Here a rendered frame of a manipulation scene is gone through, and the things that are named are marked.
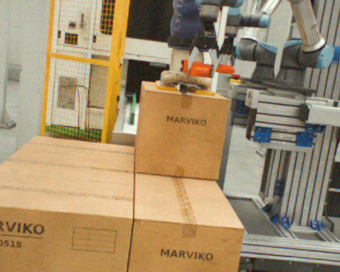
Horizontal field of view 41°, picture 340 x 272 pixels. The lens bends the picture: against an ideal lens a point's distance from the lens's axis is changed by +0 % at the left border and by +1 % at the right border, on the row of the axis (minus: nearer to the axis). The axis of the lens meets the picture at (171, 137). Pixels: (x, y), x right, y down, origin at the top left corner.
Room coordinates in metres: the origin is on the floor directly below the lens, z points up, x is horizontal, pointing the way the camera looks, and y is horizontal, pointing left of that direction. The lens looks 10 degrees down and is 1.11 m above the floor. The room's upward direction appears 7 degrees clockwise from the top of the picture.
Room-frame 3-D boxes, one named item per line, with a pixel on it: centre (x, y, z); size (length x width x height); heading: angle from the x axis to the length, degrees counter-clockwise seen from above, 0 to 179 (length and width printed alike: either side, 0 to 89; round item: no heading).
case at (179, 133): (2.40, -0.02, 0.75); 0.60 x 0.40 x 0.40; 7
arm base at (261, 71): (2.90, -0.53, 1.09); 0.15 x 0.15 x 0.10
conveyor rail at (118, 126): (3.92, 0.46, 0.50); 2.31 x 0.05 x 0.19; 6
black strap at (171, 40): (2.40, -0.03, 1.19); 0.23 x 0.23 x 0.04
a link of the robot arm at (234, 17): (2.70, -0.26, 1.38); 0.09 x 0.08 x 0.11; 151
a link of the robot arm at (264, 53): (2.90, -0.52, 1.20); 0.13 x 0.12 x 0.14; 61
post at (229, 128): (3.41, -0.42, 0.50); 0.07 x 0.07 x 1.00; 6
